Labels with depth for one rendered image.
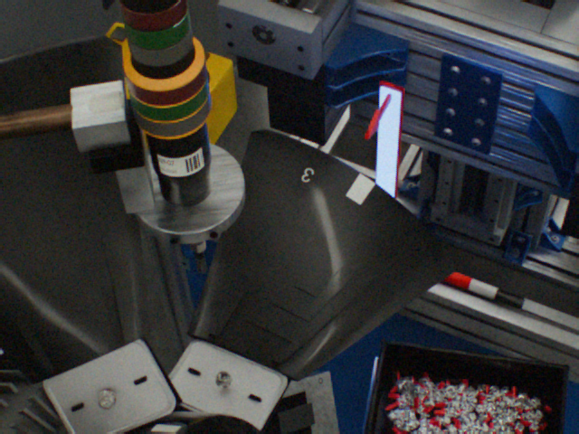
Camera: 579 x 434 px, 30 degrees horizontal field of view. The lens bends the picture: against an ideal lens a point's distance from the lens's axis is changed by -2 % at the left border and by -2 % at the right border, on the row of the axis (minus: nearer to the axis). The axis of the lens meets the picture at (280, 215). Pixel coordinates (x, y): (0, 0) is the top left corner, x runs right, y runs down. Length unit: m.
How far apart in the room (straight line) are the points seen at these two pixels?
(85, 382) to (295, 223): 0.26
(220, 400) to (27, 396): 0.16
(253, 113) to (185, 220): 1.96
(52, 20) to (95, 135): 1.26
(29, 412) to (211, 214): 0.32
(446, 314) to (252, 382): 0.49
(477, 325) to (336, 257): 0.41
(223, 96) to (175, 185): 0.63
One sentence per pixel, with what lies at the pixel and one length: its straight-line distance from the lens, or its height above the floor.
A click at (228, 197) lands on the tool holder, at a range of 0.67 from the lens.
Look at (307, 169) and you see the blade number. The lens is 1.03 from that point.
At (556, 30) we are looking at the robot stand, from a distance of 1.50.
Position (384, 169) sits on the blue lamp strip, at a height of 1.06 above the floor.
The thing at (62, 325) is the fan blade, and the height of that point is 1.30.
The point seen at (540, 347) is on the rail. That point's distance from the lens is 1.35.
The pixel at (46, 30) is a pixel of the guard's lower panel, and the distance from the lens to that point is 1.86.
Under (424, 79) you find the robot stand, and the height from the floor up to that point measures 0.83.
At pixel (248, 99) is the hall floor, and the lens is 2.64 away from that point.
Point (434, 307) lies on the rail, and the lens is 1.36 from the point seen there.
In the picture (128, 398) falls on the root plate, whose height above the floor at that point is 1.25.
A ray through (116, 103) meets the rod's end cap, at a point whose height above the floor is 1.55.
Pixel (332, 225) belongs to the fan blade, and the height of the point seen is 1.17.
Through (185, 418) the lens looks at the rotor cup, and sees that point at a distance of 0.83.
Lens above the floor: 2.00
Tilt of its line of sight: 55 degrees down
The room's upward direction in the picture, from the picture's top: 4 degrees counter-clockwise
